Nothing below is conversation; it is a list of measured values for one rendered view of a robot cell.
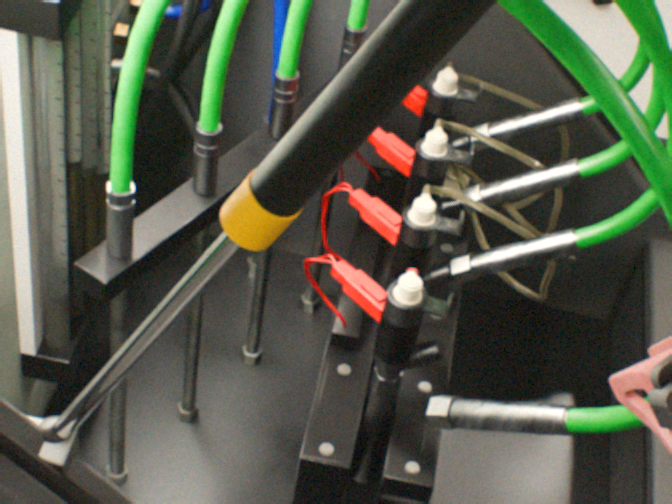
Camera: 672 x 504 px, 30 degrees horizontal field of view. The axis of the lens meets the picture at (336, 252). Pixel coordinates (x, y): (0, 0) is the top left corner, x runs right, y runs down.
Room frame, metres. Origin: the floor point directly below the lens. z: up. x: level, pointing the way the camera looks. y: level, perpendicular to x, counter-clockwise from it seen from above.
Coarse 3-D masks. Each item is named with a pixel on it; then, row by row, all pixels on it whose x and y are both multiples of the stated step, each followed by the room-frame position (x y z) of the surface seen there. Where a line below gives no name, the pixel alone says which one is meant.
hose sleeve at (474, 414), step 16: (464, 400) 0.49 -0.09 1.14; (480, 400) 0.49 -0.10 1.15; (464, 416) 0.48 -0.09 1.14; (480, 416) 0.48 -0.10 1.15; (496, 416) 0.47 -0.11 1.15; (512, 416) 0.47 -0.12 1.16; (528, 416) 0.47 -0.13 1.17; (544, 416) 0.46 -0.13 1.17; (560, 416) 0.46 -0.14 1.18; (528, 432) 0.46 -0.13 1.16; (544, 432) 0.46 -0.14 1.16; (560, 432) 0.46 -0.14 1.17
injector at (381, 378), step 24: (384, 312) 0.59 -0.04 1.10; (408, 312) 0.58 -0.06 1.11; (384, 336) 0.59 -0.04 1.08; (408, 336) 0.58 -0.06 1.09; (384, 360) 0.58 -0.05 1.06; (408, 360) 0.59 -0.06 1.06; (432, 360) 0.59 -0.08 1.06; (384, 384) 0.59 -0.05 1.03; (384, 408) 0.59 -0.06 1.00; (384, 432) 0.59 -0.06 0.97; (360, 456) 0.59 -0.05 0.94; (360, 480) 0.59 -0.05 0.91
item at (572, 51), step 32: (160, 0) 0.59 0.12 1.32; (512, 0) 0.50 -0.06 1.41; (544, 32) 0.49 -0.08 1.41; (128, 64) 0.59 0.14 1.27; (576, 64) 0.48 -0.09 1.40; (128, 96) 0.60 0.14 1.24; (608, 96) 0.48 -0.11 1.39; (128, 128) 0.60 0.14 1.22; (640, 128) 0.47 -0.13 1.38; (128, 160) 0.60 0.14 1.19; (640, 160) 0.46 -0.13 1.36; (128, 192) 0.60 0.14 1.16; (576, 416) 0.46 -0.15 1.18; (608, 416) 0.45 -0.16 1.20
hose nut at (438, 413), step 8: (432, 400) 0.50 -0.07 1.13; (440, 400) 0.50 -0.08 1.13; (448, 400) 0.49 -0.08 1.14; (432, 408) 0.49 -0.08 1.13; (440, 408) 0.49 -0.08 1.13; (448, 408) 0.49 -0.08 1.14; (432, 416) 0.49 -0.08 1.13; (440, 416) 0.49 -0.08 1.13; (448, 416) 0.49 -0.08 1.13; (432, 424) 0.49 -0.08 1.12; (440, 424) 0.49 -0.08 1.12; (448, 424) 0.48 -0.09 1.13
